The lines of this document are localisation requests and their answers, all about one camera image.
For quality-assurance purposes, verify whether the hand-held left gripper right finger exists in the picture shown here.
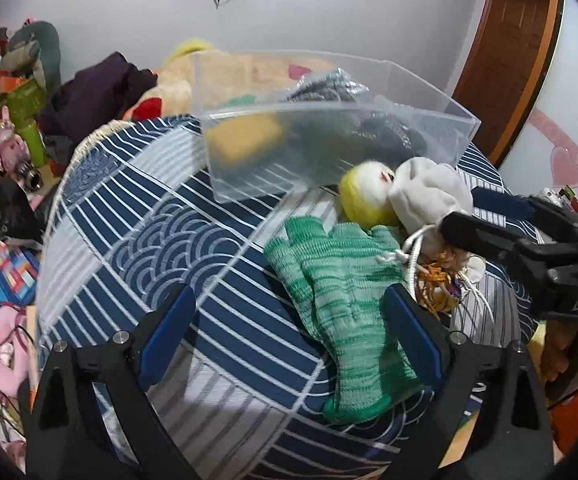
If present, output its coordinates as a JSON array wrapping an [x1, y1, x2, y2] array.
[[382, 283, 556, 480]]

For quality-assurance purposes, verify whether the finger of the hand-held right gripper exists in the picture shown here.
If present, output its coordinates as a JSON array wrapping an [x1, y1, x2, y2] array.
[[470, 186, 564, 223], [440, 211, 537, 273]]

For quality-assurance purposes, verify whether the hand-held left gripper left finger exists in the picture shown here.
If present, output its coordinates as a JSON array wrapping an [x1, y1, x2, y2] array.
[[26, 284, 197, 480]]

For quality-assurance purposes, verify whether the white drawstring pouch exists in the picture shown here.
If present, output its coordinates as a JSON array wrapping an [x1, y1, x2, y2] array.
[[388, 156, 486, 282]]

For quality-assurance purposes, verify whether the green knit glove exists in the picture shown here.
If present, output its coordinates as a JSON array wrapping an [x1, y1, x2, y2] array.
[[264, 216, 436, 424]]

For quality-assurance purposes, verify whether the clear plastic box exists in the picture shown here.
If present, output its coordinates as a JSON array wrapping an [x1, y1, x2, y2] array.
[[189, 50, 482, 205]]

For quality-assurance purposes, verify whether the person's right hand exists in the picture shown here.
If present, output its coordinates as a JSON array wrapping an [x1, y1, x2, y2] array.
[[539, 320, 578, 385]]

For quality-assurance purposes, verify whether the blue patterned cloth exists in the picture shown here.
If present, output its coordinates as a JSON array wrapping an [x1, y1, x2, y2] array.
[[34, 114, 540, 480]]

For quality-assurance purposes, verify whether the yellow white plush ball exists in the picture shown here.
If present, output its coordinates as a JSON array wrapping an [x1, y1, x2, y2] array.
[[338, 160, 403, 227]]

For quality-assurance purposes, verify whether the grey knit cloth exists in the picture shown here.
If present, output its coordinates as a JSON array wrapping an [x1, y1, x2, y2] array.
[[283, 66, 430, 157]]

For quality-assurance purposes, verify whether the wooden door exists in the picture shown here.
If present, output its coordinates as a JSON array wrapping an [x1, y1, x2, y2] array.
[[450, 0, 566, 167]]

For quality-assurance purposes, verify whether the pink plush toy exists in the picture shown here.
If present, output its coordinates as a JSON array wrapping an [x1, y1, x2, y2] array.
[[0, 304, 36, 403]]

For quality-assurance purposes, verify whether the colourful book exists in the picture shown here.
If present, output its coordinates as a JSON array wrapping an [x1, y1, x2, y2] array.
[[0, 241, 41, 307]]

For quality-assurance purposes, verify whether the black bag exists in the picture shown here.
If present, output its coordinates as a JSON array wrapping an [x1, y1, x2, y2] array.
[[0, 175, 46, 247]]

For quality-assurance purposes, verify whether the yellow sponge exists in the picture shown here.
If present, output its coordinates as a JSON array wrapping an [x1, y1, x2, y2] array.
[[203, 110, 286, 162]]

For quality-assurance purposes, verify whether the pink rabbit toy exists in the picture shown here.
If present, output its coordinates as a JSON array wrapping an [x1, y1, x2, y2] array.
[[0, 107, 31, 175]]

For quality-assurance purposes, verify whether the beige plush toy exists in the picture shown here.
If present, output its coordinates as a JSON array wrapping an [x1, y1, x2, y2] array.
[[123, 37, 341, 122]]

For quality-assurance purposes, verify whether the dark purple clothing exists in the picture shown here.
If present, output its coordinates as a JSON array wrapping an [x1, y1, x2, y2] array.
[[38, 51, 160, 137]]

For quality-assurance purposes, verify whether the grey green plush toy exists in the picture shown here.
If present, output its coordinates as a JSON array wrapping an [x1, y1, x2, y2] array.
[[0, 20, 63, 92]]

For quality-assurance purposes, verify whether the pink heart wall sticker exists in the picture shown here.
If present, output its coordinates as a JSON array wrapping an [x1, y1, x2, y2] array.
[[528, 109, 578, 202]]

